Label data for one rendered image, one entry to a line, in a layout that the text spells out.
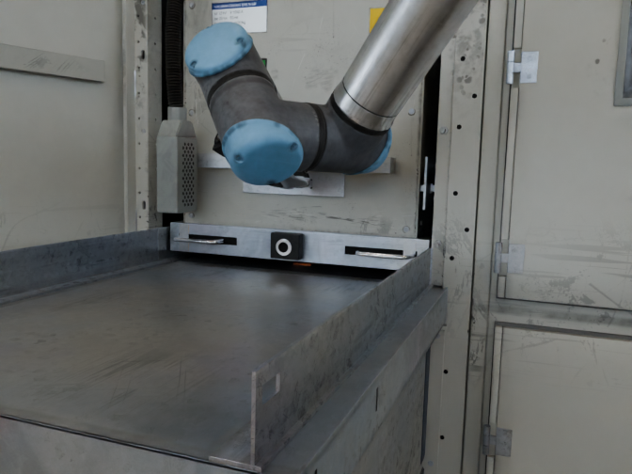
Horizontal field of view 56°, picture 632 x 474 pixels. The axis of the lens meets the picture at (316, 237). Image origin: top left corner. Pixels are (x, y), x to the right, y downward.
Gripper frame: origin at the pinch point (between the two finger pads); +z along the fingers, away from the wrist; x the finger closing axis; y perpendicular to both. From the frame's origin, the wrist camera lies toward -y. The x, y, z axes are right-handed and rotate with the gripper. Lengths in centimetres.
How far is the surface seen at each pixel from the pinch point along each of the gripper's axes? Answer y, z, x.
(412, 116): 21.2, -1.7, 13.4
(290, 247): 0.1, 7.6, -9.9
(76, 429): 11, -49, -48
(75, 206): -40.7, -4.3, -9.9
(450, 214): 29.4, 2.9, -3.3
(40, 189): -42.8, -11.6, -10.2
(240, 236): -11.8, 9.6, -7.7
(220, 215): -17.0, 8.8, -3.8
